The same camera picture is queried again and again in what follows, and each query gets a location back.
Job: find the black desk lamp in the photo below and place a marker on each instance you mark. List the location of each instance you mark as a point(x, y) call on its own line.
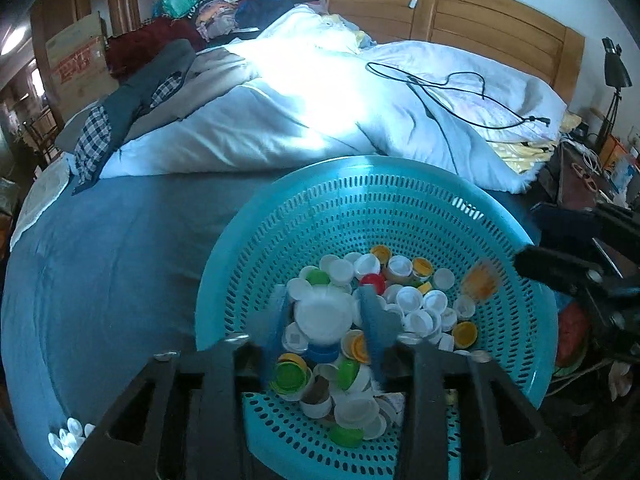
point(615, 67)

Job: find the teal plastic basket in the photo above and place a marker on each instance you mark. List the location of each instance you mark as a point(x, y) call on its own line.
point(310, 200)

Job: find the cardboard box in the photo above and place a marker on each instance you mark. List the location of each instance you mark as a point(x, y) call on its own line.
point(80, 65)

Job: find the yellow pillow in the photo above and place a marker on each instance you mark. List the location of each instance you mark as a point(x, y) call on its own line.
point(530, 152)

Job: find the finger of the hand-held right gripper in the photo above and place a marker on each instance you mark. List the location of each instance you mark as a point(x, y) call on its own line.
point(565, 220)
point(550, 267)

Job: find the grey jacket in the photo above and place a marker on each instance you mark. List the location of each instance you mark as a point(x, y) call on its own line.
point(145, 80)

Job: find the heap of mixed clothes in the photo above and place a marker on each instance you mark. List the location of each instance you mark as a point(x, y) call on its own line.
point(260, 0)

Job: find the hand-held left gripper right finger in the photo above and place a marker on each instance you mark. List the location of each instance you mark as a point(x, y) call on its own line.
point(375, 327)

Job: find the dark wooden chair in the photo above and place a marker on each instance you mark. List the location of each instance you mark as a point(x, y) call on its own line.
point(42, 130)

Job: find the cluttered wooden nightstand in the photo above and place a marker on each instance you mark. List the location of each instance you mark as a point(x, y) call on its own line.
point(575, 180)

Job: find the dark red clothing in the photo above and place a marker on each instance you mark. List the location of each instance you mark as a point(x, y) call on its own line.
point(145, 40)

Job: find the gold ribbed bottle cap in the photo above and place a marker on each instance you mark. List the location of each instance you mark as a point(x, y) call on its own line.
point(482, 280)

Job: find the white duvet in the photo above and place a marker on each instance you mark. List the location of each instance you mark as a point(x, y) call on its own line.
point(300, 110)

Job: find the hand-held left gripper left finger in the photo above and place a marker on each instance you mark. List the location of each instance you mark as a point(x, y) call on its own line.
point(277, 315)

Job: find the ceiling light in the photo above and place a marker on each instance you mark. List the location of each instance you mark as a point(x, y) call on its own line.
point(12, 40)

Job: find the grey fleece blanket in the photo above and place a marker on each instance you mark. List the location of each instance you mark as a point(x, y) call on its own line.
point(100, 285)

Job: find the beige quilt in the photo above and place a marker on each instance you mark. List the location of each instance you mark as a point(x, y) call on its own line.
point(210, 75)

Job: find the plaid shirt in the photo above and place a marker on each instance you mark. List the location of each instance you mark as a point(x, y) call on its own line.
point(92, 140)

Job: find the wooden headboard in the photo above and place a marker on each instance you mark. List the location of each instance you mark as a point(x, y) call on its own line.
point(475, 25)

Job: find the white lace cloth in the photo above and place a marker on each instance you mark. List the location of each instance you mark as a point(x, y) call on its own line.
point(40, 200)

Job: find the pile of plastic caps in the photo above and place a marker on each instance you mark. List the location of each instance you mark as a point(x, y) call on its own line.
point(415, 305)
point(67, 440)

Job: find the large white lid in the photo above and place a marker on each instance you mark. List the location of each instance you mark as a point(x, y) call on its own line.
point(322, 317)

